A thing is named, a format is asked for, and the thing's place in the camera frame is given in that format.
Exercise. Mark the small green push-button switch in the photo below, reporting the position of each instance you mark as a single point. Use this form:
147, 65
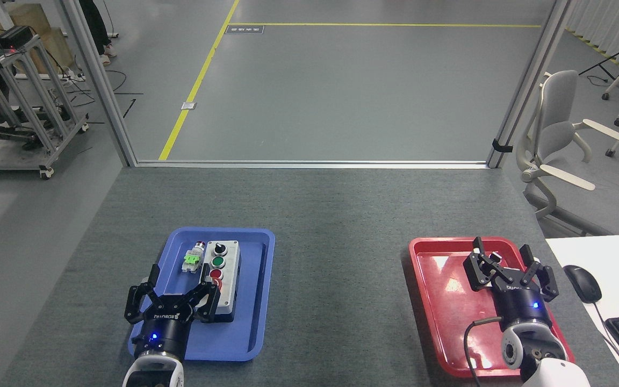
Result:
192, 260

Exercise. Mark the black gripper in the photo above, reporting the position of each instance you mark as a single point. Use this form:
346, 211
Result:
164, 330
522, 306

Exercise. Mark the blue plastic tray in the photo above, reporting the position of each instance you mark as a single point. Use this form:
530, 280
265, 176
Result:
253, 301

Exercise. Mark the black computer mouse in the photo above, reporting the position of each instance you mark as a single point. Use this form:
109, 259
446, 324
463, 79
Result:
582, 282

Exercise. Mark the grey office chair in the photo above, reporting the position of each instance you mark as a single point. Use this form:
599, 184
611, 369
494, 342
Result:
589, 193

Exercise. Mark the aluminium frame cart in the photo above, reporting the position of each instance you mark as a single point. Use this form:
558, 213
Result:
35, 113

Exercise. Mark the dark floor sign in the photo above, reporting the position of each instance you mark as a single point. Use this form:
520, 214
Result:
244, 29

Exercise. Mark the small white switch part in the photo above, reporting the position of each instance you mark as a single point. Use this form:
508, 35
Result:
496, 257

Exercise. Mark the wooden crate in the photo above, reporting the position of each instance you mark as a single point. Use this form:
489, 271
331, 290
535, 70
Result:
51, 45

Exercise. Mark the grey four-button control box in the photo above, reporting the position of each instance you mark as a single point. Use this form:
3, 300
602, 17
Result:
229, 260

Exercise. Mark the red plastic tray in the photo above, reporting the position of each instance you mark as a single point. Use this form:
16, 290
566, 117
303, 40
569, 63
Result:
444, 312

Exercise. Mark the person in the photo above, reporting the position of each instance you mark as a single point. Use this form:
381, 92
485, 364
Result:
94, 24

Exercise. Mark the silver aluminium post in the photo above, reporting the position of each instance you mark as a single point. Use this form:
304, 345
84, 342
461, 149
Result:
530, 80
100, 86

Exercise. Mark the black clip on post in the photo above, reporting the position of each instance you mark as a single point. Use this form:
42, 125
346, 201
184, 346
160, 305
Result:
501, 146

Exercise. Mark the silver aluminium crossbar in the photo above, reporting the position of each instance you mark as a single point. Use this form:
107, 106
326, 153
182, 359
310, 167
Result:
309, 164

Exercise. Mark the white curtain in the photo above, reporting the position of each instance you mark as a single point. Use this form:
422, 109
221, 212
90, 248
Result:
610, 21

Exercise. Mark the metal floor socket plate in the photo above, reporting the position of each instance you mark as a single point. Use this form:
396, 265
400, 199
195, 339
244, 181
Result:
188, 106

